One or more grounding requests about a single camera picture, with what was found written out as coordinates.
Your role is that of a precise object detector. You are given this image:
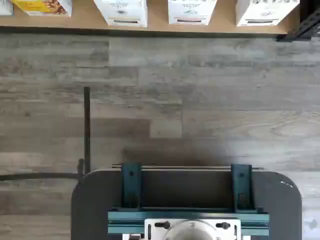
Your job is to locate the white box yellow strip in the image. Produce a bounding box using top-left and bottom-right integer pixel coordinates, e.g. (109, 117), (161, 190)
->
(93, 0), (149, 28)

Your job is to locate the wooden shelf board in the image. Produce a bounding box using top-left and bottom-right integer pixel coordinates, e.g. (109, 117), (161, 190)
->
(0, 0), (301, 39)

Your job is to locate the white box pink strip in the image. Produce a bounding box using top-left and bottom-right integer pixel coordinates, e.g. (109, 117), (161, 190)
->
(167, 0), (218, 26)

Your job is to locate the white box dark strip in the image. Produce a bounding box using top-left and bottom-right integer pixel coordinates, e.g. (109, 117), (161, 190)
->
(235, 0), (301, 27)

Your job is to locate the purely elizabeth yellow box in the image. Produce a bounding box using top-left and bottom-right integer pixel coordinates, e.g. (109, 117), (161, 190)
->
(10, 0), (74, 18)

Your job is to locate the thin metal rod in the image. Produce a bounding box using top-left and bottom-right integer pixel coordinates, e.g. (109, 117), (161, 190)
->
(111, 163), (265, 171)

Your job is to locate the teal metal clamp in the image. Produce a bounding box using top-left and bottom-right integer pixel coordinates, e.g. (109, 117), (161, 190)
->
(230, 163), (254, 211)
(121, 163), (143, 210)

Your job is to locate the black straight rod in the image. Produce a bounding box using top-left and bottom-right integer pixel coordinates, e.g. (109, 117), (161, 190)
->
(83, 86), (92, 176)

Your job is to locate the grey rounded robot stand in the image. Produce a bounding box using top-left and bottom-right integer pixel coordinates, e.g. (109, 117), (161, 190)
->
(70, 169), (303, 240)

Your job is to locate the white mounting plate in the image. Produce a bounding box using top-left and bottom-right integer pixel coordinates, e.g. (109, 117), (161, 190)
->
(144, 217), (242, 240)

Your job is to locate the black floor cable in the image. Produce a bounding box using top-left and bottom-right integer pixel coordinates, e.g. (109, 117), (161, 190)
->
(0, 158), (86, 182)

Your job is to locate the black metal shelf frame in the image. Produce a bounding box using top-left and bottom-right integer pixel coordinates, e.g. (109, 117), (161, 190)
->
(275, 0), (320, 43)

